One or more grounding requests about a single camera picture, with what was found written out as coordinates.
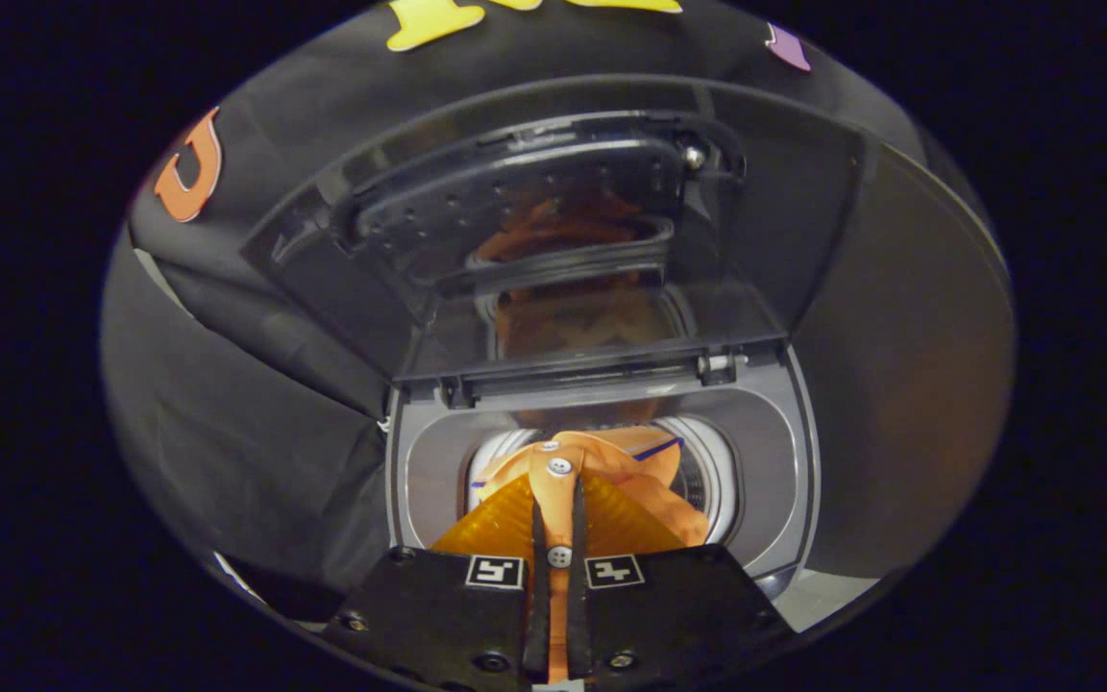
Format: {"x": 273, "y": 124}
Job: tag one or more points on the orange polo shirt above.
{"x": 650, "y": 500}

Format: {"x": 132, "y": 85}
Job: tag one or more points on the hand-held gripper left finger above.
{"x": 429, "y": 625}

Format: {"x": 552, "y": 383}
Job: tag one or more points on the beige cabinet with dark top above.
{"x": 909, "y": 384}

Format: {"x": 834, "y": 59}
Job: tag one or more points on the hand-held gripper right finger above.
{"x": 688, "y": 615}

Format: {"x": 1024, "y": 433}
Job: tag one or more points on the dark washing machine lid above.
{"x": 784, "y": 211}

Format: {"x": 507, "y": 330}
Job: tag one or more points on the grey washing machine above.
{"x": 770, "y": 461}

